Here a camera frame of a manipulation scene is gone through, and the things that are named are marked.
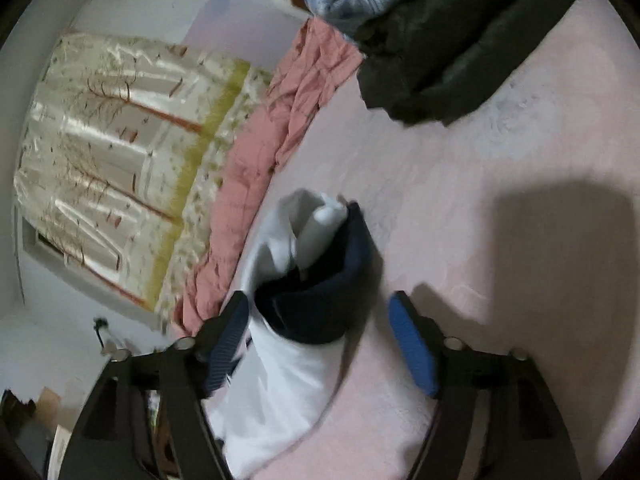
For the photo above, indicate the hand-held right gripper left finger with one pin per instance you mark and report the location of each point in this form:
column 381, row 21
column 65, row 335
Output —
column 227, row 345

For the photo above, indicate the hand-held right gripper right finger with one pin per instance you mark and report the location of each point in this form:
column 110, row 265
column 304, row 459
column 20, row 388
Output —
column 412, row 345

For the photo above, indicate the white and navy jacket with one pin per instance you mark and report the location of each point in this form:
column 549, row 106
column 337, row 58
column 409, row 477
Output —
column 290, row 385

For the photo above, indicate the folded black clothes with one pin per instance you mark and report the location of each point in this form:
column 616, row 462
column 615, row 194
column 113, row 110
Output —
column 450, row 50

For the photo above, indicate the cardboard box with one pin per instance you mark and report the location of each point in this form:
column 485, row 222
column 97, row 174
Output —
column 49, row 402

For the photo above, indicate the pink checked quilt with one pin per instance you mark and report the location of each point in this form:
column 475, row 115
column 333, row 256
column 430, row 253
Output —
column 260, row 150

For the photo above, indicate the white cabinet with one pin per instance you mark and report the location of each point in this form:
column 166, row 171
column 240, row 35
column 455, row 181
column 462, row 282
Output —
column 60, row 450

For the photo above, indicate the white framed window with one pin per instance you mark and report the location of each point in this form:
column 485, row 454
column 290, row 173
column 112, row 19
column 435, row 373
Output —
column 45, row 247

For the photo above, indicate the tree print curtain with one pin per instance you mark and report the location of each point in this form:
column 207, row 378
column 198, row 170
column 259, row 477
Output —
column 125, row 135

